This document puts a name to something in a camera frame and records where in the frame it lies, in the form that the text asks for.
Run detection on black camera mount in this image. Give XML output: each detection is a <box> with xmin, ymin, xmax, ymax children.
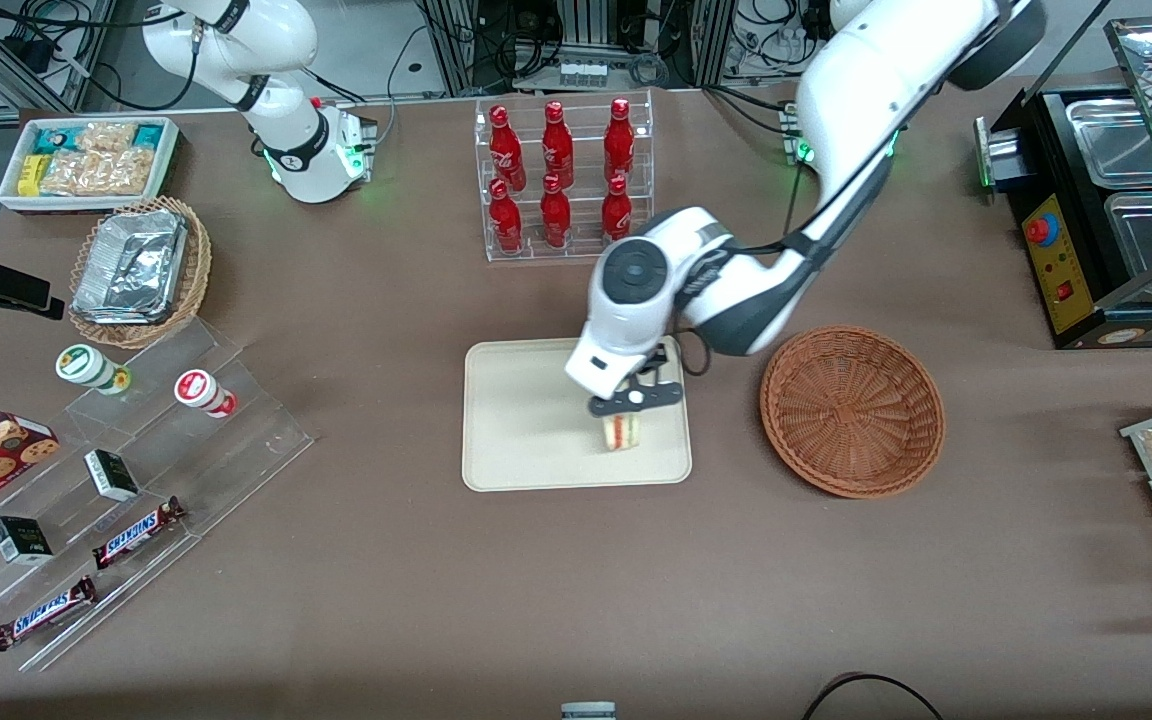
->
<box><xmin>0</xmin><ymin>248</ymin><xmax>66</xmax><ymax>324</ymax></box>

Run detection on white plastic snack bin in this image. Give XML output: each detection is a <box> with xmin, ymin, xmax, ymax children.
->
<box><xmin>0</xmin><ymin>116</ymin><xmax>181</xmax><ymax>215</ymax></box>

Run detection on brown wicker basket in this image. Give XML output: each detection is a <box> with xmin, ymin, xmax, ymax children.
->
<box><xmin>760</xmin><ymin>325</ymin><xmax>946</xmax><ymax>499</ymax></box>

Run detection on triangular sandwich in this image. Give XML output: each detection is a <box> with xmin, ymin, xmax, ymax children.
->
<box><xmin>600</xmin><ymin>411</ymin><xmax>644</xmax><ymax>453</ymax></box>

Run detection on clear acrylic bottle rack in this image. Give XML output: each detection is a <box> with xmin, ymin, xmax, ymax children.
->
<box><xmin>475</xmin><ymin>89</ymin><xmax>655</xmax><ymax>264</ymax></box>

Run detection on light wicker basket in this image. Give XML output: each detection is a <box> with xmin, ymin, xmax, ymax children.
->
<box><xmin>68</xmin><ymin>196</ymin><xmax>213</xmax><ymax>351</ymax></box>

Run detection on black food warmer machine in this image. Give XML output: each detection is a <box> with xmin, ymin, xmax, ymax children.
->
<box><xmin>974</xmin><ymin>15</ymin><xmax>1152</xmax><ymax>350</ymax></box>

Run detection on red soda bottle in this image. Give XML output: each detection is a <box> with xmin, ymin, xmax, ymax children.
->
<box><xmin>489</xmin><ymin>105</ymin><xmax>526</xmax><ymax>192</ymax></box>
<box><xmin>489</xmin><ymin>179</ymin><xmax>525</xmax><ymax>254</ymax></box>
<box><xmin>601</xmin><ymin>175</ymin><xmax>634</xmax><ymax>244</ymax></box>
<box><xmin>540</xmin><ymin>174</ymin><xmax>573</xmax><ymax>250</ymax></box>
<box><xmin>542</xmin><ymin>101</ymin><xmax>575</xmax><ymax>188</ymax></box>
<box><xmin>604</xmin><ymin>97</ymin><xmax>636</xmax><ymax>184</ymax></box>

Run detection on green lid yogurt cup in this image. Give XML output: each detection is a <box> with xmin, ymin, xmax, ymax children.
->
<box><xmin>55</xmin><ymin>343</ymin><xmax>133</xmax><ymax>396</ymax></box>

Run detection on aluminium foil tray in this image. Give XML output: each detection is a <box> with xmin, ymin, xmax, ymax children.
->
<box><xmin>71</xmin><ymin>209</ymin><xmax>188</xmax><ymax>326</ymax></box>

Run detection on black cable loop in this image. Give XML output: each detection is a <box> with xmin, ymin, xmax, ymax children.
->
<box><xmin>800</xmin><ymin>672</ymin><xmax>948</xmax><ymax>720</ymax></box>

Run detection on cream plastic tray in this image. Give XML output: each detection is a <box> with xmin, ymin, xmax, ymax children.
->
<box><xmin>463</xmin><ymin>337</ymin><xmax>693</xmax><ymax>493</ymax></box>

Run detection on large clear cracker bag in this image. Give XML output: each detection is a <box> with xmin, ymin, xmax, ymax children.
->
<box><xmin>40</xmin><ymin>148</ymin><xmax>156</xmax><ymax>197</ymax></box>

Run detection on snickers chocolate bar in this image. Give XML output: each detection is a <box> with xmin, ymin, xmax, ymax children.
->
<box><xmin>0</xmin><ymin>576</ymin><xmax>99</xmax><ymax>653</ymax></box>
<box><xmin>91</xmin><ymin>496</ymin><xmax>188</xmax><ymax>571</ymax></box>

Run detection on small dark green box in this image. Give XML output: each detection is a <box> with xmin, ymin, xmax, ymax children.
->
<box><xmin>83</xmin><ymin>448</ymin><xmax>141</xmax><ymax>503</ymax></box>
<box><xmin>0</xmin><ymin>515</ymin><xmax>55</xmax><ymax>566</ymax></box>

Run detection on clear acrylic stepped display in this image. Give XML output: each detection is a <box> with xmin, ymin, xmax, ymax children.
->
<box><xmin>0</xmin><ymin>317</ymin><xmax>316</xmax><ymax>674</ymax></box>

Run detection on aluminium equipment frame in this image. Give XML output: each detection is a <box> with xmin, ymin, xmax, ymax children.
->
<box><xmin>414</xmin><ymin>0</ymin><xmax>739</xmax><ymax>96</ymax></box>

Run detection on red lid yogurt cup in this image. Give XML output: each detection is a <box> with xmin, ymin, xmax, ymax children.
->
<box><xmin>173</xmin><ymin>368</ymin><xmax>238</xmax><ymax>419</ymax></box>

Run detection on small clear cracker bag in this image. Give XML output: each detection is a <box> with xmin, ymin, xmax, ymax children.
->
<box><xmin>76</xmin><ymin>121</ymin><xmax>138</xmax><ymax>154</ymax></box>

